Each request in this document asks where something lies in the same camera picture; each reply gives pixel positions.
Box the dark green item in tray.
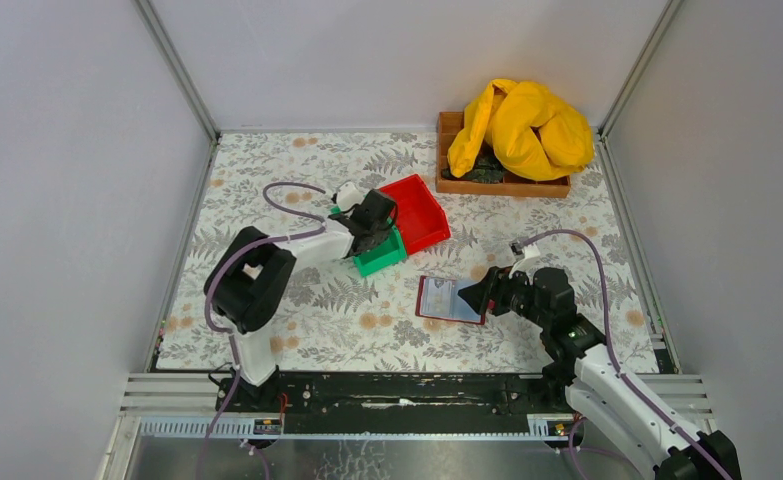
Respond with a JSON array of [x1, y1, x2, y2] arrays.
[[440, 150, 507, 184]]

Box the floral table mat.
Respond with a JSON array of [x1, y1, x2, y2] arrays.
[[156, 132, 658, 373]]

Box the yellow cloth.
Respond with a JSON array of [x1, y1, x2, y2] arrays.
[[447, 79, 594, 182]]

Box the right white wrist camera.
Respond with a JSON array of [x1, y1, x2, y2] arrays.
[[509, 242, 541, 275]]

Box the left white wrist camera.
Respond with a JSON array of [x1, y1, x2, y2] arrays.
[[333, 181, 364, 212]]

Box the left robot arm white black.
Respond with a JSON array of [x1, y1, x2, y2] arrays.
[[203, 182, 399, 388]]

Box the red leather card holder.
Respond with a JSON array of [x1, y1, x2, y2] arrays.
[[415, 276, 486, 325]]

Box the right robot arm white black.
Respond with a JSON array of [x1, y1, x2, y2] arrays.
[[458, 267, 742, 479]]

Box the card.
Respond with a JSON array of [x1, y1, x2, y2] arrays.
[[417, 276, 460, 320]]

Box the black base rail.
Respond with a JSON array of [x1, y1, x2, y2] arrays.
[[215, 371, 580, 438]]

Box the green plastic bin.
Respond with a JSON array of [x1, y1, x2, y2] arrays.
[[329, 206, 407, 277]]

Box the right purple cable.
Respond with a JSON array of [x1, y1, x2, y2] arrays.
[[516, 229, 737, 480]]

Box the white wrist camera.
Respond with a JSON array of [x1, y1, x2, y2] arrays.
[[333, 181, 364, 212], [509, 242, 541, 275]]

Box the red plastic bin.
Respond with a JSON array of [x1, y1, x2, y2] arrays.
[[379, 174, 451, 256]]

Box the wooden tray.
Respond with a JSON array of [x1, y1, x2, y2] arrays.
[[435, 112, 571, 199]]

